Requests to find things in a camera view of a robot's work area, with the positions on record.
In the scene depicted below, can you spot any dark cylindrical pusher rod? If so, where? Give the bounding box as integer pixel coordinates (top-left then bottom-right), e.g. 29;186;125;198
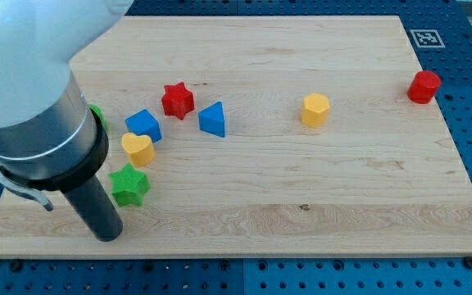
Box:
63;176;123;242

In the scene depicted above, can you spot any black flange ring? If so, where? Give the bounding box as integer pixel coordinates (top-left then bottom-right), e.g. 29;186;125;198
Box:
0;108;109;192

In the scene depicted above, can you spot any green star block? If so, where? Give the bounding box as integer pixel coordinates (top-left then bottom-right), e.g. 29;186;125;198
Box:
109;163;151;207

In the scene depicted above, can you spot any green block behind arm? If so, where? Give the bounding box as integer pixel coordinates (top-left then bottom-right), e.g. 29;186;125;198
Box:
89;104;108;131

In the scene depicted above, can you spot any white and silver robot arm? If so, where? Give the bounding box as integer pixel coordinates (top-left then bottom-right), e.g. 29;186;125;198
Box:
0;0;133;242

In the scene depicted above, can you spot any red star block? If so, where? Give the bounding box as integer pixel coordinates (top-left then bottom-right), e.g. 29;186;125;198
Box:
161;82;195;120

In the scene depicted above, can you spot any yellow heart block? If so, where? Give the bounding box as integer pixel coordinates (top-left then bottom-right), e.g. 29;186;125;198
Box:
121;133;157;167

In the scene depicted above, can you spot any blue cube block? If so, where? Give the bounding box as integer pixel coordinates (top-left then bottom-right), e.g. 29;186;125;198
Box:
125;109;162;143

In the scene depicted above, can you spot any blue triangle block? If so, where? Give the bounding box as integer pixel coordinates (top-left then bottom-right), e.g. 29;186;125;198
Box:
198;102;225;138

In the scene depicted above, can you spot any light wooden board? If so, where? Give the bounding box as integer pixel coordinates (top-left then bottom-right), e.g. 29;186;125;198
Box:
0;16;472;260

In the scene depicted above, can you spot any yellow hexagon block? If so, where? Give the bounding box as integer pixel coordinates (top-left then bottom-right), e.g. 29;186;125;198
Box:
301;93;330;128

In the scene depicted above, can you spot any red cylinder block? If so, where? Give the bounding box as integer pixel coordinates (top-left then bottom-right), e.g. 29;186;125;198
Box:
406;70;442;104

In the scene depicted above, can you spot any white fiducial marker tag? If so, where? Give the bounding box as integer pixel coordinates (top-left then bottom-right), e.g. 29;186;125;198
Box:
410;29;445;48

